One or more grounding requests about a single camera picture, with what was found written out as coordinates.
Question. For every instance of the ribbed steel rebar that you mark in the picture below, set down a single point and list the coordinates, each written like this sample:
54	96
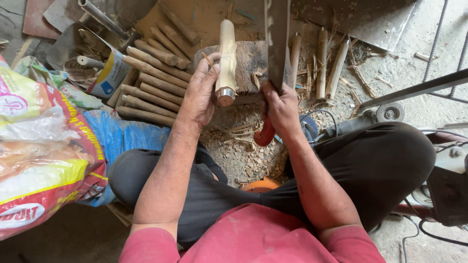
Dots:
461	62
435	40

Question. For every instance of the dark flat metal bar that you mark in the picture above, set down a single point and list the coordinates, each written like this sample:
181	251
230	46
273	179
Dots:
420	88

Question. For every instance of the thin wood splinter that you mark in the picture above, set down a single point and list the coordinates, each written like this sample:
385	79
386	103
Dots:
209	62

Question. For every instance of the red yellow printed plastic sack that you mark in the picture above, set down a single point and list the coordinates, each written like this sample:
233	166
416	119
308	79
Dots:
40	146

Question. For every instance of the reddish brown board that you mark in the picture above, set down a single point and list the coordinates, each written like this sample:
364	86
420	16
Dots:
36	18

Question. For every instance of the orange round object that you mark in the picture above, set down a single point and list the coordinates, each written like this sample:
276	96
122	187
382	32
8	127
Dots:
261	185

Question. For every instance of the grey metal pipe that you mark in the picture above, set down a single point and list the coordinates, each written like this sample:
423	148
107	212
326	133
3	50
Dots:
104	18

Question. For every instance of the white blue yellow paper bag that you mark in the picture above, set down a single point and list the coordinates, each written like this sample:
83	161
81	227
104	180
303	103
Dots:
109	75

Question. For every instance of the heap of wood chips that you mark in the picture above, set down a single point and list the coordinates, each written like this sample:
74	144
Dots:
243	153

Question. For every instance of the peeled pale wooden stick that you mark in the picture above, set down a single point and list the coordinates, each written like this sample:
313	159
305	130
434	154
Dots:
337	69
321	62
295	58

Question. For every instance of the wooden chopping block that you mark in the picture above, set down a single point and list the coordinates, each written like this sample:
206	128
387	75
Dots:
252	54

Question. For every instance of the person's black trousers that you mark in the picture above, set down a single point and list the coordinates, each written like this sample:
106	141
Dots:
373	164

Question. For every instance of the person's left hand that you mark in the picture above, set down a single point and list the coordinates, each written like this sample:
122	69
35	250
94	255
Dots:
197	98

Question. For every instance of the blue plastic sack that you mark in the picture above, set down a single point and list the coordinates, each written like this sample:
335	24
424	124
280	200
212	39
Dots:
124	135

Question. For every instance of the short white pipe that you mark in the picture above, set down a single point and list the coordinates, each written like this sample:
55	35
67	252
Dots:
89	62

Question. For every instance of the person's right hand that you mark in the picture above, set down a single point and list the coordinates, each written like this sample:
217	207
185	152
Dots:
287	113

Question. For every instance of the grey angle grinder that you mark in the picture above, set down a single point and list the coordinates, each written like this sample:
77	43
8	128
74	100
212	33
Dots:
347	126

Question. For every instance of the grey metal sheet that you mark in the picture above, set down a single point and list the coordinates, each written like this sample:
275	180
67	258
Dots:
365	22

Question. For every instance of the person's red shirt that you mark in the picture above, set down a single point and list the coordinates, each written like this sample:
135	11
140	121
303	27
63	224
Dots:
252	237

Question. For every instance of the pile of brown wooden sticks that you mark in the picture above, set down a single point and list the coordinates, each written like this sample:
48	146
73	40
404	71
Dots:
157	73

